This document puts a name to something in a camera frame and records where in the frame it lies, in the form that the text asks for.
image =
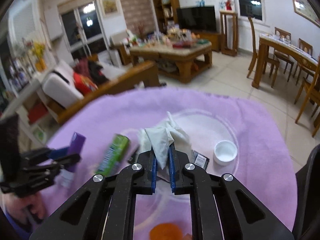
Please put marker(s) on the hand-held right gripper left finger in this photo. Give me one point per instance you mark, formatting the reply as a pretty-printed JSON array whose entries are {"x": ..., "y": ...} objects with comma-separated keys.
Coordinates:
[{"x": 153, "y": 170}]

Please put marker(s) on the green candy tube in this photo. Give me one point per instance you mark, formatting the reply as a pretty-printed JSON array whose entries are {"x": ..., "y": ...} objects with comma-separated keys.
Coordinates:
[{"x": 112, "y": 152}]

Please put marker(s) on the plush toy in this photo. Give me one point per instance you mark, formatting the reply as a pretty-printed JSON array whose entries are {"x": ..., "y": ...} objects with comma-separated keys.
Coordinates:
[{"x": 131, "y": 38}]

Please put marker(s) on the wooden dining chair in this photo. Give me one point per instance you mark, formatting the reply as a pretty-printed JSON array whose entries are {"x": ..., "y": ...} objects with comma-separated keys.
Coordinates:
[
  {"x": 282, "y": 33},
  {"x": 252, "y": 42},
  {"x": 306, "y": 46},
  {"x": 310, "y": 90}
]

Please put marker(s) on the framed sunflower painting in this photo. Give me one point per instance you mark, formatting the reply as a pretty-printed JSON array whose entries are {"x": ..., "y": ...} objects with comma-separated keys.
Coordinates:
[{"x": 108, "y": 6}]

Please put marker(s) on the red cushion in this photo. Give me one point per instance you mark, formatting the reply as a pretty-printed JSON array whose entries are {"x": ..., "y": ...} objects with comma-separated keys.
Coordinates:
[{"x": 83, "y": 83}]

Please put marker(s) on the white wall boiler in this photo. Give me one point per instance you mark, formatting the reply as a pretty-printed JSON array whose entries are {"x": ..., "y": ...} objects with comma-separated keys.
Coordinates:
[{"x": 53, "y": 26}]

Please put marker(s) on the small black packet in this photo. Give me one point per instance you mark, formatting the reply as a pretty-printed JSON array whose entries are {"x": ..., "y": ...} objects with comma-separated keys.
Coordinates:
[{"x": 200, "y": 158}]

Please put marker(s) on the white radiator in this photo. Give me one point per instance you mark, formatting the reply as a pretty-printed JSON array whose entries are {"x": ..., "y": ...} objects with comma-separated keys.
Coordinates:
[{"x": 243, "y": 38}]

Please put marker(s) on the black television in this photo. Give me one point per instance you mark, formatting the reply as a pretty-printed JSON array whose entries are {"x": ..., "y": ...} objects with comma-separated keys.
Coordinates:
[{"x": 196, "y": 18}]

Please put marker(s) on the purple printed towel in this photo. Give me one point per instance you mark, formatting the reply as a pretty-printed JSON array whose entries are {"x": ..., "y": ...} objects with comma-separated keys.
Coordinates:
[{"x": 225, "y": 205}]

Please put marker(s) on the wooden sofa white cushions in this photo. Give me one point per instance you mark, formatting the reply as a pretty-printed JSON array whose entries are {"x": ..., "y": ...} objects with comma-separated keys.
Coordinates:
[{"x": 120, "y": 82}]

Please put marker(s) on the wooden bookshelf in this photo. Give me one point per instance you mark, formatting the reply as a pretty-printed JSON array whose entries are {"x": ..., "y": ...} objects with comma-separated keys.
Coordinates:
[{"x": 156, "y": 15}]

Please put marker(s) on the person's left hand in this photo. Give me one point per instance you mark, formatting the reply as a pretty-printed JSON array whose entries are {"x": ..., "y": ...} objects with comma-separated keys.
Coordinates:
[{"x": 27, "y": 207}]

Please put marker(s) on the white shelf unit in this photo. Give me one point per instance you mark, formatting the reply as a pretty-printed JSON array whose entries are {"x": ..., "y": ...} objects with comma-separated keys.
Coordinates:
[{"x": 37, "y": 85}]

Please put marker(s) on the purple white tube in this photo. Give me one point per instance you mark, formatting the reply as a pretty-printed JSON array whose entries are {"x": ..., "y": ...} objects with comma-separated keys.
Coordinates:
[{"x": 77, "y": 142}]

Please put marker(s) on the glass balcony door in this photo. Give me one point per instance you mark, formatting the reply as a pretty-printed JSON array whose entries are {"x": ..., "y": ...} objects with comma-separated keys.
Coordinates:
[{"x": 93, "y": 30}]

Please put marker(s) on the brown patterned roller blind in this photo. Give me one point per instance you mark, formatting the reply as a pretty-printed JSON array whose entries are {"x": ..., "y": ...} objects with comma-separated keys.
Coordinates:
[{"x": 135, "y": 7}]

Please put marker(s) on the red flower vase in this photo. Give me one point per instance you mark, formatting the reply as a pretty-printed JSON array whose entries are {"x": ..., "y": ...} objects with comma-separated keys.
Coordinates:
[{"x": 228, "y": 4}]

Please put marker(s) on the yellow artificial flowers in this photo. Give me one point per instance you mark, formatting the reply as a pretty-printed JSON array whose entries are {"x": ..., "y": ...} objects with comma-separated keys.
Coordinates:
[{"x": 38, "y": 48}]

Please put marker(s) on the wooden television cabinet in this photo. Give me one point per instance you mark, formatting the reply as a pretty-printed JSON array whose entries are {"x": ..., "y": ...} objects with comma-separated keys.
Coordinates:
[{"x": 212, "y": 40}]

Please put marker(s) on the wooden coffee table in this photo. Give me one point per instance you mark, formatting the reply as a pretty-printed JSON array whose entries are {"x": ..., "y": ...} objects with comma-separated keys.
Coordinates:
[{"x": 185, "y": 52}]

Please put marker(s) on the white lattice panel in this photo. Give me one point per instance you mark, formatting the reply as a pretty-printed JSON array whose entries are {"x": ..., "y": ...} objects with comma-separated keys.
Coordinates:
[{"x": 25, "y": 22}]

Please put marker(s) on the white framed window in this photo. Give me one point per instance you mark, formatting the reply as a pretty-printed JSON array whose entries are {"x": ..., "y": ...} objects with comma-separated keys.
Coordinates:
[{"x": 250, "y": 2}]

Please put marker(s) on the tall wooden plant stand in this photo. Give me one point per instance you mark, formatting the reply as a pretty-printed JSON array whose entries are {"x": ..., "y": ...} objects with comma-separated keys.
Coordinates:
[{"x": 228, "y": 12}]

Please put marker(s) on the orange round object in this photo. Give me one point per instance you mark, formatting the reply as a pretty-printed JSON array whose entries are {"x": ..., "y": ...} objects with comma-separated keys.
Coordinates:
[{"x": 165, "y": 232}]

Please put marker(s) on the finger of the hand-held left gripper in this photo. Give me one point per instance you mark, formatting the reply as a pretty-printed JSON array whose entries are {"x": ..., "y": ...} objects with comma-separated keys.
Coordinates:
[
  {"x": 70, "y": 160},
  {"x": 58, "y": 153}
]

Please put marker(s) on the dark clothes pile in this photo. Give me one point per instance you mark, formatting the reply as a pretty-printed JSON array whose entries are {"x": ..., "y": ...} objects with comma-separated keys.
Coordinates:
[{"x": 96, "y": 72}]

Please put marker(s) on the white round cap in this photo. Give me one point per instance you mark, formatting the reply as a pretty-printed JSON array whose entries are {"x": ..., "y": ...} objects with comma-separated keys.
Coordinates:
[{"x": 225, "y": 152}]

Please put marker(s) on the wooden armchair white cushion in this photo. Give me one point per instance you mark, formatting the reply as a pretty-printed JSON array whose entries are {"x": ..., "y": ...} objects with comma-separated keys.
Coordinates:
[{"x": 117, "y": 38}]

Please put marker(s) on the beige roman blind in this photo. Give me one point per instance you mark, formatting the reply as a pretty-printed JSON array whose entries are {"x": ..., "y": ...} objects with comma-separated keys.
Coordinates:
[{"x": 75, "y": 1}]

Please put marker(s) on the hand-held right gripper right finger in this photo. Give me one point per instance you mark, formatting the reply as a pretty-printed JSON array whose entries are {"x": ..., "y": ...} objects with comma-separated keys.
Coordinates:
[{"x": 172, "y": 170}]

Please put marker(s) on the white tissue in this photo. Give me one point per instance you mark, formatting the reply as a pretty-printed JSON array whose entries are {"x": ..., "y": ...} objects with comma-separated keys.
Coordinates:
[
  {"x": 160, "y": 140},
  {"x": 181, "y": 135}
]

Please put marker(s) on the framed floral picture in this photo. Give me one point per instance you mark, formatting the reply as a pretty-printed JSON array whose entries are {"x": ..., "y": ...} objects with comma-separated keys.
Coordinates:
[{"x": 303, "y": 7}]

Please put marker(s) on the wooden dining table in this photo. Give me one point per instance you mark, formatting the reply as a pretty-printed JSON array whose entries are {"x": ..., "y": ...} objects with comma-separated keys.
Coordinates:
[{"x": 275, "y": 46}]

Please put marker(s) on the red flat box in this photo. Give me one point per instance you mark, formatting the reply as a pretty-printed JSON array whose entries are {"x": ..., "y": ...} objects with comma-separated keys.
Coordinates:
[{"x": 182, "y": 45}]

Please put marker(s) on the black round bin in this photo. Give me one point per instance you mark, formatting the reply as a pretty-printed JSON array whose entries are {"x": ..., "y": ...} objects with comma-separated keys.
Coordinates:
[{"x": 308, "y": 192}]

